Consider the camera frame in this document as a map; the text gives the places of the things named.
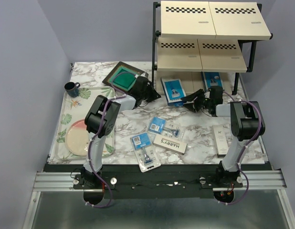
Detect bottom left beige shelf board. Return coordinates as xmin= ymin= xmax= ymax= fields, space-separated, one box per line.
xmin=156 ymin=71 xmax=194 ymax=95

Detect aluminium rail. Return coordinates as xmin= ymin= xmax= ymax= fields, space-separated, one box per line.
xmin=33 ymin=170 xmax=287 ymax=192

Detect pink cream round plate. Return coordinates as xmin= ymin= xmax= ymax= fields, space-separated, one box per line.
xmin=65 ymin=119 xmax=89 ymax=156

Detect white Harry's box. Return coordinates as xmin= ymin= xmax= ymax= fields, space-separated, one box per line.
xmin=153 ymin=134 xmax=187 ymax=154

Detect tall white slim box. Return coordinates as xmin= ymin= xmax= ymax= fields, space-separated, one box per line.
xmin=212 ymin=125 xmax=229 ymax=158

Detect middle left beige shelf board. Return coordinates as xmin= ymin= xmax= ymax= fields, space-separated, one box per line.
xmin=157 ymin=37 xmax=202 ymax=72

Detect square green ceramic plate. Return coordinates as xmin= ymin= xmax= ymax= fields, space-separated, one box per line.
xmin=102 ymin=62 xmax=145 ymax=93

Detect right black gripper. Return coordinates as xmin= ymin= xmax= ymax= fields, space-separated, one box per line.
xmin=180 ymin=89 xmax=212 ymax=113

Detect floral leaf serving tray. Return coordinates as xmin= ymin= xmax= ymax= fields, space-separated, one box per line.
xmin=54 ymin=86 xmax=115 ymax=160

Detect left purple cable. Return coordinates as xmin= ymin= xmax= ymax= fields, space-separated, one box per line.
xmin=84 ymin=71 xmax=138 ymax=209

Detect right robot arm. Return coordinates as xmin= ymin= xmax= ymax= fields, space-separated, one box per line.
xmin=181 ymin=86 xmax=265 ymax=187

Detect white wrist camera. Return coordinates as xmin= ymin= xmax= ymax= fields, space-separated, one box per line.
xmin=204 ymin=91 xmax=211 ymax=99
xmin=135 ymin=72 xmax=148 ymax=78

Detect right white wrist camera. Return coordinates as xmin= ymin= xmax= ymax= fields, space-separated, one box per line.
xmin=204 ymin=91 xmax=211 ymax=99

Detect middle right beige shelf board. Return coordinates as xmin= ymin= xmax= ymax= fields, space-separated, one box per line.
xmin=198 ymin=39 xmax=247 ymax=73

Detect blue Harry's razor box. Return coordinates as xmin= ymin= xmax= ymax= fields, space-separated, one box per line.
xmin=160 ymin=78 xmax=186 ymax=107
xmin=201 ymin=72 xmax=223 ymax=92

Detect dark blue mug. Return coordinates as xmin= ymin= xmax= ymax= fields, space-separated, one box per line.
xmin=64 ymin=82 xmax=80 ymax=98

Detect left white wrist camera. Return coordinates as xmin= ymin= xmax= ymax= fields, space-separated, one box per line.
xmin=135 ymin=72 xmax=148 ymax=78

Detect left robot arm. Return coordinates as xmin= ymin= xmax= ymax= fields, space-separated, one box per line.
xmin=84 ymin=76 xmax=160 ymax=188

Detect blister razor pack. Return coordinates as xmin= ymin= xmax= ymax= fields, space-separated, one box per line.
xmin=243 ymin=142 xmax=255 ymax=158
xmin=130 ymin=132 xmax=161 ymax=173
xmin=147 ymin=117 xmax=186 ymax=141

